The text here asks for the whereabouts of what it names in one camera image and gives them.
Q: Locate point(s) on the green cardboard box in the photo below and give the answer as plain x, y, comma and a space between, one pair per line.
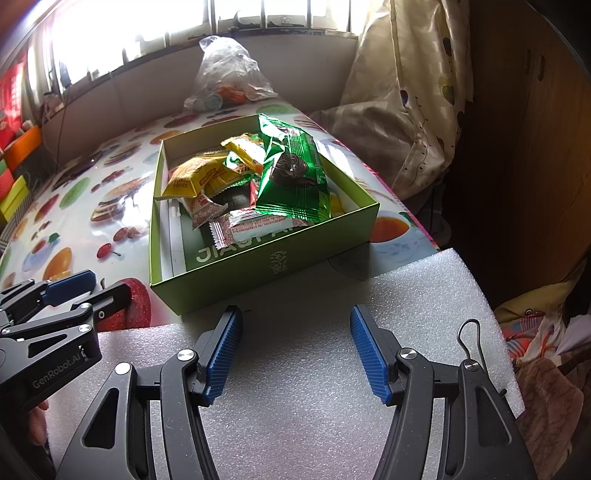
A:
277, 277

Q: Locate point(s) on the cream patterned curtain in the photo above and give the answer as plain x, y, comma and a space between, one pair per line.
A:
406, 92

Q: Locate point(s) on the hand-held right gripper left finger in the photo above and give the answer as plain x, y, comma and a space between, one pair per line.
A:
224, 355

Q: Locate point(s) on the white red candy packet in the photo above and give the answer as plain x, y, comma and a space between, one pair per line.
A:
249, 230

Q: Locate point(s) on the pink white candy packet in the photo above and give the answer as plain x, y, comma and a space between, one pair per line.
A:
205, 212

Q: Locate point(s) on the person's left hand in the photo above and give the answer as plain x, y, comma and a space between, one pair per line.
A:
39, 424

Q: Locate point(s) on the long gold snack packet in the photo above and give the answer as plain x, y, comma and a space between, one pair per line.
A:
242, 150

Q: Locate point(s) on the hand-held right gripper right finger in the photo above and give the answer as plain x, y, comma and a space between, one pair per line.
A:
369, 355

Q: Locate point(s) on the colourful patterned blanket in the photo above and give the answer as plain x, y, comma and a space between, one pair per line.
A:
545, 332

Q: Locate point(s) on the orange box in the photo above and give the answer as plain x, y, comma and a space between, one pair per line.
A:
23, 147

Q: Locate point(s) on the barred window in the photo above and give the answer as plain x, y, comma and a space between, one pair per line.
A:
138, 27

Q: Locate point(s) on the white foam sheet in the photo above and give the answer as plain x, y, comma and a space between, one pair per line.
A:
300, 323

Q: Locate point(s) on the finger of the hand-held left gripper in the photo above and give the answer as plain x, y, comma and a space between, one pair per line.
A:
69, 284
111, 297

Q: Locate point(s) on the yellow green box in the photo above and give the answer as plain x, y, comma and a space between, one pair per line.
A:
14, 196

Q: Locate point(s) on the brown wooden wardrobe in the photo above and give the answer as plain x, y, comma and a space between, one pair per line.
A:
517, 138

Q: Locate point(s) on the clear plastic bag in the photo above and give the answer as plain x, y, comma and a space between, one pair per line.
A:
226, 64

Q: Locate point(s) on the yellow candy packet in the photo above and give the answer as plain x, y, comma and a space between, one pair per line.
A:
189, 177

